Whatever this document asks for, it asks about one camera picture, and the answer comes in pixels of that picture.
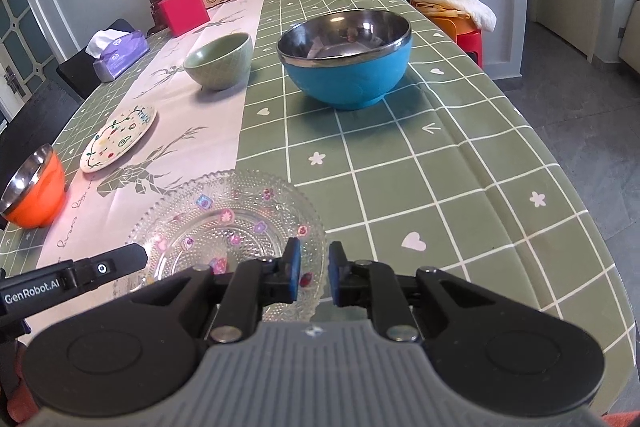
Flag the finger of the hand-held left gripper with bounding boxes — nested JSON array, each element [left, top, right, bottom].
[[72, 243, 149, 290]]

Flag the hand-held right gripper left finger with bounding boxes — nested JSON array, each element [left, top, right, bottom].
[[129, 238, 303, 343]]

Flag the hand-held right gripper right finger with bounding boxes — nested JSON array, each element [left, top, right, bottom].
[[327, 241, 505, 343]]

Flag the clear patterned glass plate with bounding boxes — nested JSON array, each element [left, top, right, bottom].
[[112, 168, 328, 323]]

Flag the green ceramic bowl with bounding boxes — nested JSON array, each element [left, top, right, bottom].
[[183, 32, 253, 92]]

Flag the orange steel bowl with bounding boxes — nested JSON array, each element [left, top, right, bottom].
[[0, 144, 67, 229]]

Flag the painted white plate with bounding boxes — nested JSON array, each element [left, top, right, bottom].
[[80, 105, 158, 172]]

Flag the green checked tablecloth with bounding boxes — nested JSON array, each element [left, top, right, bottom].
[[0, 0, 626, 423]]

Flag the pink deer table runner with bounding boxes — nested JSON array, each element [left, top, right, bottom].
[[37, 0, 268, 278]]

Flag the blue steel bowl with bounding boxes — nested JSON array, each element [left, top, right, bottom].
[[276, 9, 413, 111]]

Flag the purple tissue pack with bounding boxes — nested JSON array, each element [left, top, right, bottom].
[[85, 29, 151, 82]]

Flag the metal door latch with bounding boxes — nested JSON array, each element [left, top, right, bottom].
[[5, 67, 26, 96]]

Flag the red box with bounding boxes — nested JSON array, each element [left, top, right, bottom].
[[156, 0, 211, 38]]

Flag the red stool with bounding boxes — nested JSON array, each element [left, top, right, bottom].
[[457, 29, 485, 68]]

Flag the glass panel cabinet door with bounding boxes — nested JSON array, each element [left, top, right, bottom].
[[0, 0, 56, 118]]

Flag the orange stool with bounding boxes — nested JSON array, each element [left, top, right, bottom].
[[427, 9, 476, 42]]

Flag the white cloth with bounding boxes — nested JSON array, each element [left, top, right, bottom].
[[411, 0, 497, 32]]

